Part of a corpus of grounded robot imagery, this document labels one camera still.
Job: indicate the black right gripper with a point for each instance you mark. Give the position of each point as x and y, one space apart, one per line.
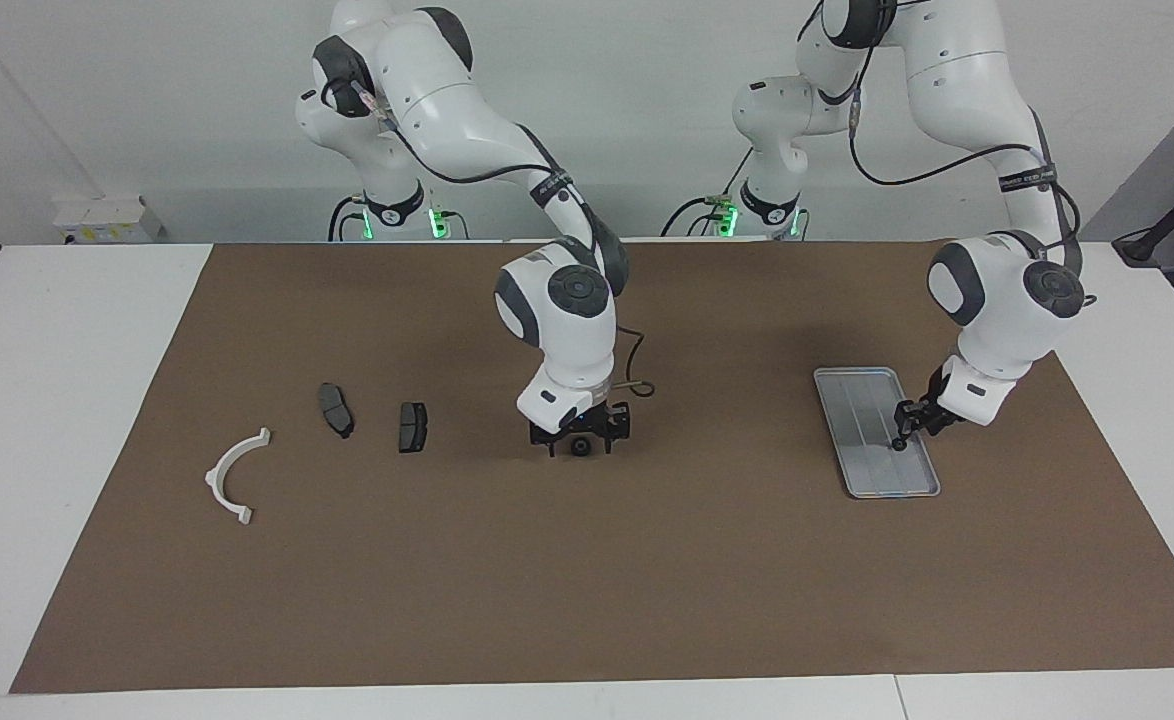
597 420

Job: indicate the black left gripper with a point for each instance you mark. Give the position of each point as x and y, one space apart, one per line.
937 415

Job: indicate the large black bearing gear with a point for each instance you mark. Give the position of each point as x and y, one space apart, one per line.
581 449

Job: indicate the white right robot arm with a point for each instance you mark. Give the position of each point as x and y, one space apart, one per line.
562 330

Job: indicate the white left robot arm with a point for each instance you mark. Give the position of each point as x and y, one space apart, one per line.
1007 320

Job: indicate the silver metal tray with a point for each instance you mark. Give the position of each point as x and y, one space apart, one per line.
862 400

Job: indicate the brown table mat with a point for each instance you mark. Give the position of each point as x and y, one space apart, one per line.
587 560

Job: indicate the rectangular dark brake pad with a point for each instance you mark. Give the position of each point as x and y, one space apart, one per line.
413 428

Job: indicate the elongated dark brake pad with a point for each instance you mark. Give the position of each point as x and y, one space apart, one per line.
335 408

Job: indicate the white box yellow label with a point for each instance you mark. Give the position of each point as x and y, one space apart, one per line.
107 215

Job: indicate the white semicircular bracket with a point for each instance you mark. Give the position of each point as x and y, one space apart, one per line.
215 480

